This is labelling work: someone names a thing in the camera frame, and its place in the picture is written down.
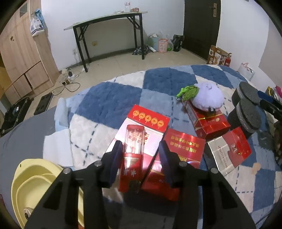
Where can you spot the dark brown door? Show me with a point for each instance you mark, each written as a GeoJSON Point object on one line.
{"type": "Point", "coordinates": [200, 26]}

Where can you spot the black plastic bag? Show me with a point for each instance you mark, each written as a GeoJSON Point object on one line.
{"type": "Point", "coordinates": [178, 43]}

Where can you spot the red carton gold stripe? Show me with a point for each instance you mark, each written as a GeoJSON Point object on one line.
{"type": "Point", "coordinates": [209, 127]}

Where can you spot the blue white checkered blanket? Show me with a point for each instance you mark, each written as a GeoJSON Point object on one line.
{"type": "Point", "coordinates": [110, 99]}

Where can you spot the pale yellow plastic basin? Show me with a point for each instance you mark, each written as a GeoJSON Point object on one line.
{"type": "Point", "coordinates": [28, 176]}

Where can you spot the printed cardboard box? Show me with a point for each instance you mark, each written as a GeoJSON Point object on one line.
{"type": "Point", "coordinates": [217, 55]}

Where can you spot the silver and red box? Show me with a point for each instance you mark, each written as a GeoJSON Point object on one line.
{"type": "Point", "coordinates": [235, 147]}

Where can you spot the wooden wardrobe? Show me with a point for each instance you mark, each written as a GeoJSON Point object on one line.
{"type": "Point", "coordinates": [22, 55]}

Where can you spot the light blue towel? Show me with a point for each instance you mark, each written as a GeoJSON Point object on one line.
{"type": "Point", "coordinates": [62, 112]}

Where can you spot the shiny red carton gold text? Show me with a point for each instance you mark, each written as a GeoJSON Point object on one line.
{"type": "Point", "coordinates": [182, 145]}

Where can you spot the white power strip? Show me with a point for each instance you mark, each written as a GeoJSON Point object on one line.
{"type": "Point", "coordinates": [70, 76]}

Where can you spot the red fire extinguisher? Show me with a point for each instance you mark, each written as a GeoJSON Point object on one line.
{"type": "Point", "coordinates": [228, 60]}

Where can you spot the white bag pink trim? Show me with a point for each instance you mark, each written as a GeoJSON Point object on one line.
{"type": "Point", "coordinates": [246, 70]}

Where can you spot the red clear cylinder container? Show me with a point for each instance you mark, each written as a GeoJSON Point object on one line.
{"type": "Point", "coordinates": [132, 158]}

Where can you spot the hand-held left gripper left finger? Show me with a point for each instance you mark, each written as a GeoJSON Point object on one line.
{"type": "Point", "coordinates": [116, 158]}

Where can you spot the black equipment case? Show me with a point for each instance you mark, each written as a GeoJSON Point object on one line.
{"type": "Point", "coordinates": [15, 114]}

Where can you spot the clear glass jar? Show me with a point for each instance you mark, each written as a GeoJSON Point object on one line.
{"type": "Point", "coordinates": [127, 7]}

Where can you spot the purple plush toy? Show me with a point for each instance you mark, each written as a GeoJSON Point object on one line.
{"type": "Point", "coordinates": [207, 96]}

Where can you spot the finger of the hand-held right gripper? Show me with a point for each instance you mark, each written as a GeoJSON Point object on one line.
{"type": "Point", "coordinates": [271, 107]}
{"type": "Point", "coordinates": [265, 95]}

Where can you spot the blue plastic bag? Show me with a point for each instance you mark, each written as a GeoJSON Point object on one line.
{"type": "Point", "coordinates": [38, 14]}

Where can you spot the pink printed bag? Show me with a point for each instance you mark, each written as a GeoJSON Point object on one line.
{"type": "Point", "coordinates": [163, 45]}

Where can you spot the clothes heap on floor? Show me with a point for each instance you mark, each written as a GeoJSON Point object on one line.
{"type": "Point", "coordinates": [141, 50]}

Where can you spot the white towel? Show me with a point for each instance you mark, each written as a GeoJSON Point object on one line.
{"type": "Point", "coordinates": [57, 145]}

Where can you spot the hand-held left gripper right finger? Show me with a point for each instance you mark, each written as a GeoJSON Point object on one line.
{"type": "Point", "coordinates": [165, 163]}

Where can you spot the black flat mat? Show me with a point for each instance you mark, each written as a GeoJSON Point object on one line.
{"type": "Point", "coordinates": [44, 103]}

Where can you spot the black folding table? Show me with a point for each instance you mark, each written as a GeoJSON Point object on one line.
{"type": "Point", "coordinates": [105, 18]}

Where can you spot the white green plastic bag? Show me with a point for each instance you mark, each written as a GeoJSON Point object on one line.
{"type": "Point", "coordinates": [153, 41]}

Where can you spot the red box lantern print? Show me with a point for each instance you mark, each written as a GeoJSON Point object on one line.
{"type": "Point", "coordinates": [149, 119]}

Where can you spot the black foam disc grey band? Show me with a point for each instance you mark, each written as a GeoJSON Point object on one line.
{"type": "Point", "coordinates": [249, 91]}
{"type": "Point", "coordinates": [246, 119]}

